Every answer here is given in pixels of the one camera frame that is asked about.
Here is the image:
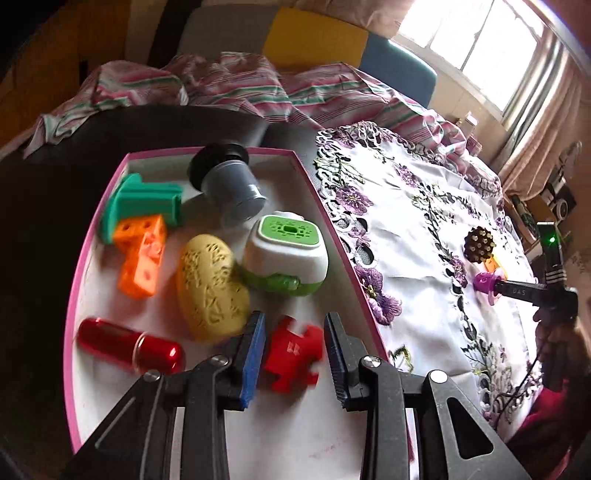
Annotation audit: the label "red cloth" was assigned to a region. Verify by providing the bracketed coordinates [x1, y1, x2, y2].
[503, 383, 591, 480]

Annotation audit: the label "orange boat-shaped toy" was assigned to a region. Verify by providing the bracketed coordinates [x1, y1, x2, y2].
[482, 256, 508, 278]

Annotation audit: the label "person's right hand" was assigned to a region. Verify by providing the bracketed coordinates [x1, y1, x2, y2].
[533, 318, 591, 386]

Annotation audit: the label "teal plastic toy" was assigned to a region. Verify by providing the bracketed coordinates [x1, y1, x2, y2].
[98, 173, 184, 245]

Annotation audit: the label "red capsule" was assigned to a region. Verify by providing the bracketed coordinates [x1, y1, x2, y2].
[76, 317, 186, 375]

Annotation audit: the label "grey cup with black lid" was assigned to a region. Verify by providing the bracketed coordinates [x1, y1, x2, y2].
[187, 143, 267, 223]

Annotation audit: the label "yellow carved oval toy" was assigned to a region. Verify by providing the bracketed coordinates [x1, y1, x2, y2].
[176, 233, 251, 343]

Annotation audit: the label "window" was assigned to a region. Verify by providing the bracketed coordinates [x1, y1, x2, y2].
[396, 0, 546, 112]

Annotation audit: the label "orange cube blocks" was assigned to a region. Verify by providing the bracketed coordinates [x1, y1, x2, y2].
[112, 213, 167, 301]

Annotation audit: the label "blue cushion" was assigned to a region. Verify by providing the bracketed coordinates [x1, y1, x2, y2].
[358, 34, 437, 110]

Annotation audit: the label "purple hat-shaped toy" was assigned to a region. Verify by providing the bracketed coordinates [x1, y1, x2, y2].
[473, 271, 507, 299]

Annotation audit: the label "black cable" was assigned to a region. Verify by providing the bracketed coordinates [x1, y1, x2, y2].
[485, 323, 551, 422]

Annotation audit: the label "brown flower peg toy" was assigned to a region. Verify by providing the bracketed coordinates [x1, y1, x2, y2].
[463, 226, 498, 263]

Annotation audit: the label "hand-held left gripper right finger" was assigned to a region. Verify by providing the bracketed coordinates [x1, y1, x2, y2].
[324, 312, 533, 480]

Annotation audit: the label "grey cushion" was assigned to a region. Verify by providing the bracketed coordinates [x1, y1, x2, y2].
[178, 4, 279, 62]

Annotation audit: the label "pink striped blanket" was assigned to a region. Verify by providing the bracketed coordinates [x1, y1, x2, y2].
[23, 51, 505, 195]

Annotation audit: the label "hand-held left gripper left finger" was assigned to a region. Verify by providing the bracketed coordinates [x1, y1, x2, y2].
[60, 311, 267, 480]

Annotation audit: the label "red puzzle piece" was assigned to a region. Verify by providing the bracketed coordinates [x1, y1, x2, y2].
[262, 315, 325, 394]

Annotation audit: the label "beige curtain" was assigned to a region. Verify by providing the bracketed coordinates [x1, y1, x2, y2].
[498, 28, 591, 186]

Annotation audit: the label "white embroidered floral tablecloth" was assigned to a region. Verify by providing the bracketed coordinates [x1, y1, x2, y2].
[314, 121, 546, 422]

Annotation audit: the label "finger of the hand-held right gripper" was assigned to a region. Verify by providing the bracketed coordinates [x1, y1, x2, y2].
[489, 278, 540, 309]

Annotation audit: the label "green and white container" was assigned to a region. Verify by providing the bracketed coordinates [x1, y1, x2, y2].
[235, 211, 329, 296]

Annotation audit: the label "cluttered wooden shelf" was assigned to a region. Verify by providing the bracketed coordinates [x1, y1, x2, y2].
[503, 138, 583, 260]

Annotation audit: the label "pink-rimmed white box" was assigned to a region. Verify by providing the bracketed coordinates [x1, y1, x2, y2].
[63, 147, 415, 480]

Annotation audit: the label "yellow cushion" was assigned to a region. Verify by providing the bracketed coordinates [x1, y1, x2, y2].
[262, 7, 371, 75]

